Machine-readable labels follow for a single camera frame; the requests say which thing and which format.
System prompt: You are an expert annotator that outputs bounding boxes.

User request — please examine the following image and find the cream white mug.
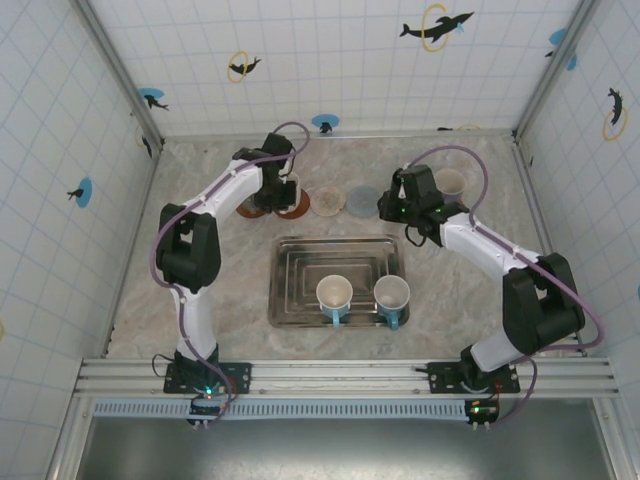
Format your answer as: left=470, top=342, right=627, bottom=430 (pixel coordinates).
left=282, top=171, right=303, bottom=211

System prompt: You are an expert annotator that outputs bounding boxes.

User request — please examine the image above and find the penguin blue circle sticker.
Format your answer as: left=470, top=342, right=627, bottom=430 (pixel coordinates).
left=311, top=113, right=340, bottom=135

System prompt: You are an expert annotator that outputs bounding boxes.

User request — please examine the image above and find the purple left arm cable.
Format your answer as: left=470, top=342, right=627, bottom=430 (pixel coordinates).
left=149, top=121, right=311, bottom=426

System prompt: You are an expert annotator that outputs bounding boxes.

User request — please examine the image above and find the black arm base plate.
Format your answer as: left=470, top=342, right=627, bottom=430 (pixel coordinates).
left=415, top=360, right=521, bottom=395
left=163, top=360, right=253, bottom=396

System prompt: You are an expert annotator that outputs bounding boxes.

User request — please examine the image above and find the aluminium mounting rail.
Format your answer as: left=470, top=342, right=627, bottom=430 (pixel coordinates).
left=73, top=355, right=620, bottom=400

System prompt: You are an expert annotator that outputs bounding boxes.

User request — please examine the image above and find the grey metal panel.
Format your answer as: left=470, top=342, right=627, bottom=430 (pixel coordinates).
left=74, top=414, right=616, bottom=480

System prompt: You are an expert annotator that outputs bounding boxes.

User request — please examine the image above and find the thin black wire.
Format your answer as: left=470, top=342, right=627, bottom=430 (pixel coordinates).
left=151, top=353, right=176, bottom=384

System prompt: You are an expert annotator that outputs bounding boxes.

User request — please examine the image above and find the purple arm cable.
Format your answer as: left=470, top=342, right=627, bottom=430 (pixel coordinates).
left=149, top=121, right=311, bottom=426
left=404, top=144, right=606, bottom=429

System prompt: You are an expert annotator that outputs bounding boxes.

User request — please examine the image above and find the beige woven round coaster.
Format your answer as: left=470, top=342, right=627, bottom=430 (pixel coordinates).
left=310, top=185, right=347, bottom=217

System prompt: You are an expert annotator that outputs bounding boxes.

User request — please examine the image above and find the blue-grey round coaster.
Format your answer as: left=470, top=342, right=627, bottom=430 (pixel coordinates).
left=346, top=185, right=382, bottom=218

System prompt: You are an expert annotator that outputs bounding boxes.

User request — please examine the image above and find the shark blue circle sticker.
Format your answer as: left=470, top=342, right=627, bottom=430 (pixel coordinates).
left=137, top=87, right=170, bottom=112

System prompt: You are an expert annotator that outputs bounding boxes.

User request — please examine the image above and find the grey slotted cable duct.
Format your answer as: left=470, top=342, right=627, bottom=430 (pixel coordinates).
left=92, top=398, right=474, bottom=419

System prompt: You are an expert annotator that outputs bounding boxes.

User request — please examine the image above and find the blue mug with flower print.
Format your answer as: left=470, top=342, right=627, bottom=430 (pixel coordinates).
left=372, top=274, right=412, bottom=332

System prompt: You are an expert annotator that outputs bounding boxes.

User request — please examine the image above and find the dark brown round coaster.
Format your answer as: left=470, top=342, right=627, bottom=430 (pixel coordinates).
left=277, top=192, right=312, bottom=221

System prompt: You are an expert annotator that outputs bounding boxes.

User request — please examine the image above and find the aluminium table side rail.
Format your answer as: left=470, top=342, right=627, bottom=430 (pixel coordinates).
left=514, top=134, right=589, bottom=357
left=99, top=142, right=166, bottom=359

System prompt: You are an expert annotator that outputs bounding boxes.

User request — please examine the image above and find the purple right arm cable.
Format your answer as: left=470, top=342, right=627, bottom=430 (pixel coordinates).
left=404, top=144, right=606, bottom=429

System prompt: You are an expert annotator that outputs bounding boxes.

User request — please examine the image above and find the small dolphin yellow ring sticker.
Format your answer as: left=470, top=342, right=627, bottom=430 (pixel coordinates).
left=227, top=50, right=263, bottom=84

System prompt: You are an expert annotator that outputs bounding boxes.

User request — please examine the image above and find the fish blue circle sticker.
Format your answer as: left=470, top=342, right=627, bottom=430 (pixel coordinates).
left=66, top=177, right=94, bottom=208

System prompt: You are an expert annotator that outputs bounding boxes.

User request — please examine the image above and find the aluminium table back rail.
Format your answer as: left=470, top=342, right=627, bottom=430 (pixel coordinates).
left=159, top=130, right=519, bottom=144

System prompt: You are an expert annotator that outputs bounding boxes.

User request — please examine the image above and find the large dolphins yellow ring sticker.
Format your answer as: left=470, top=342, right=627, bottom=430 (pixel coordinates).
left=398, top=3, right=475, bottom=54

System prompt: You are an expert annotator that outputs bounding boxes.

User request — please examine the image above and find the reddish brown round coaster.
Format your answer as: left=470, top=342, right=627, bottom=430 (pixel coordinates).
left=235, top=198, right=269, bottom=220

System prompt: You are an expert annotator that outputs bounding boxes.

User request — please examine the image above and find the aluminium frame leg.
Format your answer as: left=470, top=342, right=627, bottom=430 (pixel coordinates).
left=47, top=397, right=96, bottom=480
left=592, top=397, right=632, bottom=480

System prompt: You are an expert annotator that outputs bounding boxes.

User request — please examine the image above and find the light blue mug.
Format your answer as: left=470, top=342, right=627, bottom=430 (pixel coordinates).
left=315, top=274, right=355, bottom=330

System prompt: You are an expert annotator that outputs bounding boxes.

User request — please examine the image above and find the upright dolphin yellow ring sticker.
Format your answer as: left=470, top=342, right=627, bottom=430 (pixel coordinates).
left=602, top=87, right=629, bottom=143

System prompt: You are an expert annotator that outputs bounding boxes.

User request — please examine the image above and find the purple mug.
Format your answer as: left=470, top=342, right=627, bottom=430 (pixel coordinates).
left=433, top=167, right=469, bottom=206

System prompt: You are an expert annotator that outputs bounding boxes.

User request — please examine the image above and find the steel serving tray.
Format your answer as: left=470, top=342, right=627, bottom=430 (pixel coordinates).
left=268, top=235, right=412, bottom=330

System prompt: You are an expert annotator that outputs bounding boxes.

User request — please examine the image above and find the aluminium frame post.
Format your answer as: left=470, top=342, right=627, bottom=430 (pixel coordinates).
left=513, top=0, right=601, bottom=144
left=69, top=0, right=166, bottom=154

